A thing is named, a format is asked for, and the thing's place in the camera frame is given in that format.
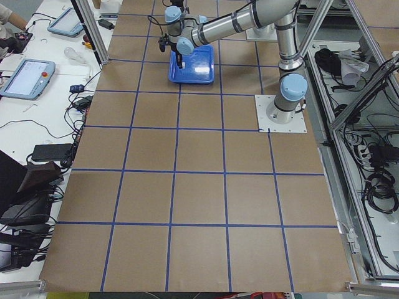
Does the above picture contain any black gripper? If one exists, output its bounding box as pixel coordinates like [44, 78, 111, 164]
[158, 18, 187, 69]

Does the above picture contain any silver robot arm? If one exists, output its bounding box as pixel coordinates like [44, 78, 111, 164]
[158, 0, 308, 125]

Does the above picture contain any blue plastic tray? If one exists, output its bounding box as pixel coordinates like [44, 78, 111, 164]
[168, 45, 214, 84]

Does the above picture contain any black power adapter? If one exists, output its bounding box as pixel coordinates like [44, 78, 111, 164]
[97, 19, 115, 30]

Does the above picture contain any small blue device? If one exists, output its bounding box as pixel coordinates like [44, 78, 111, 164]
[69, 84, 85, 94]

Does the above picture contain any far teach pendant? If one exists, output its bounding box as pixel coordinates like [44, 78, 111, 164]
[47, 7, 84, 37]

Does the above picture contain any teach pendant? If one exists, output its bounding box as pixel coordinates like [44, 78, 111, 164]
[47, 7, 84, 37]
[1, 59, 55, 100]

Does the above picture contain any near teach pendant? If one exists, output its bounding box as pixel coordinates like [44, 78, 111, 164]
[1, 59, 55, 100]

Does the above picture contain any black flat power brick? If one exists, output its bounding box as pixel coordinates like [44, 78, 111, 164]
[31, 143, 72, 162]

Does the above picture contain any yellow handled screwdriver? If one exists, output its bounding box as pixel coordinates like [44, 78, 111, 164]
[82, 42, 93, 50]

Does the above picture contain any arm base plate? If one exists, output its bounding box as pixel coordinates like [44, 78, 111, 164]
[254, 95, 307, 134]

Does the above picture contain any aluminium frame post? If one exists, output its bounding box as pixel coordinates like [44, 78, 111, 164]
[71, 0, 109, 65]

